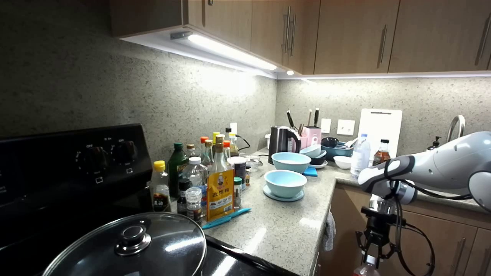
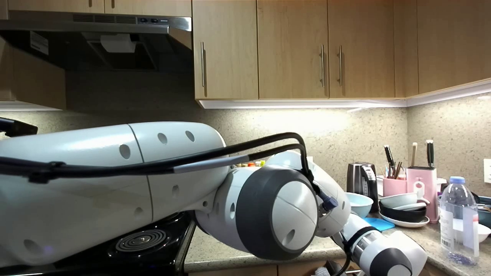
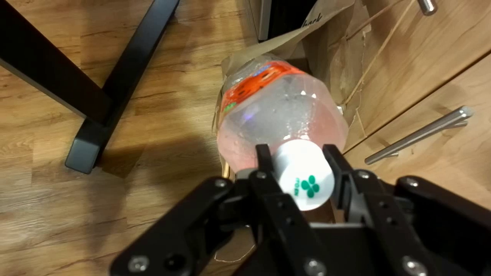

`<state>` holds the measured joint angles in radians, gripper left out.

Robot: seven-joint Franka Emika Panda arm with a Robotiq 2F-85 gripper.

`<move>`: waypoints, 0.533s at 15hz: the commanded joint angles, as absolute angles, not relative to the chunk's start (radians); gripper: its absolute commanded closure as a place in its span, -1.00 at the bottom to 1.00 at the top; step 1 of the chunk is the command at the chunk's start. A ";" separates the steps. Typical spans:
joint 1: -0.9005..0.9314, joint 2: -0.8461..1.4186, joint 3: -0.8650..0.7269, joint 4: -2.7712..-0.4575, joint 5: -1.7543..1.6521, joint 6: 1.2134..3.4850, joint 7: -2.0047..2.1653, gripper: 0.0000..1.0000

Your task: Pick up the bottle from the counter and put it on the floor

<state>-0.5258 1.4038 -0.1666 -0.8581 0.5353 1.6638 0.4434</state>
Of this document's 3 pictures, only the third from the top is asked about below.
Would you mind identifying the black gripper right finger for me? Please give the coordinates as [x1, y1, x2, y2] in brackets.
[321, 143, 491, 276]

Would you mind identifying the orange label plastic bottle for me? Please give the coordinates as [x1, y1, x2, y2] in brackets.
[213, 60, 350, 212]

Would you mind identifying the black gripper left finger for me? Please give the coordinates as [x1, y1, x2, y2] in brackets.
[109, 143, 328, 276]

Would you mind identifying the black metal stand frame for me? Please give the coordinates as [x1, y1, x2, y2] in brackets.
[0, 0, 181, 175]

